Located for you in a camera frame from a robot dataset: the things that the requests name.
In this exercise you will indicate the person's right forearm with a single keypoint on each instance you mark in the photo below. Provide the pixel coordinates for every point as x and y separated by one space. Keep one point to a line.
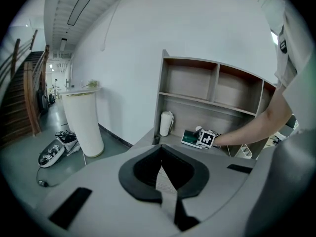
256 125

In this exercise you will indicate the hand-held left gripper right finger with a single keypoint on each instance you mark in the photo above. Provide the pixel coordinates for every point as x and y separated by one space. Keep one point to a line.
217 181

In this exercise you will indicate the person's grey trousers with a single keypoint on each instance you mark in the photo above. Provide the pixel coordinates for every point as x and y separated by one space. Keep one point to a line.
284 186

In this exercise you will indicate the black power adapter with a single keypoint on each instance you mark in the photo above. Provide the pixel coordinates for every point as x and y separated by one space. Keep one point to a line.
43 183

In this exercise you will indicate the short black ceiling lamp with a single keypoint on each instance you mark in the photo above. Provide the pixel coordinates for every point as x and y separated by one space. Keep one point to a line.
63 44

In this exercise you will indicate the grey wooden desk with hutch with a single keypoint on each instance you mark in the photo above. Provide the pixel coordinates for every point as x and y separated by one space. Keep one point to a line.
172 142

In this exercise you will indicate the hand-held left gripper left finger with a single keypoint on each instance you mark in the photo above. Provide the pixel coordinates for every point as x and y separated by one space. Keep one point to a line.
98 201

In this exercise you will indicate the person's beige shirt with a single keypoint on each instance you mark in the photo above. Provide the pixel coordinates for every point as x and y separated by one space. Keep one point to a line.
293 46

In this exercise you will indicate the black rolling bag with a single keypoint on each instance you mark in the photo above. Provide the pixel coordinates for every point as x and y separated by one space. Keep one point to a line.
43 101

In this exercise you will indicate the white round pedestal table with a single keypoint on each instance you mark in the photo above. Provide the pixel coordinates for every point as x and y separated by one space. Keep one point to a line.
82 122

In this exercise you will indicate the green and white box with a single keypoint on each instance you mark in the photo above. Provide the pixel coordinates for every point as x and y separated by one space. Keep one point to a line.
188 137

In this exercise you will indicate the dried flower sprig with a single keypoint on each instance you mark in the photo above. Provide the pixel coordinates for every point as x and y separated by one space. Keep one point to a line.
92 83

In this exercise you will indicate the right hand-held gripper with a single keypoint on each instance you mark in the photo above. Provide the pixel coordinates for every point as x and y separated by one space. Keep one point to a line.
206 139

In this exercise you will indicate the open grey equipment case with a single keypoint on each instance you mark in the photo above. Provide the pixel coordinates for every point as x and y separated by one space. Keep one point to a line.
67 141

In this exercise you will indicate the dark wooden staircase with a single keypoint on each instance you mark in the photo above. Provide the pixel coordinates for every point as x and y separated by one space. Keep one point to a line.
17 102

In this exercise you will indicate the white cylindrical canister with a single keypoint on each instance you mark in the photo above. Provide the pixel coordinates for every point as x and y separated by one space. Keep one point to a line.
166 123

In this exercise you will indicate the white striped cup holder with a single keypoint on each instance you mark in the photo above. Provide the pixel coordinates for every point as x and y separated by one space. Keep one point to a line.
243 152

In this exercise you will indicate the long black ceiling lamp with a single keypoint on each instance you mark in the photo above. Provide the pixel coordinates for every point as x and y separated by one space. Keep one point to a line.
81 6

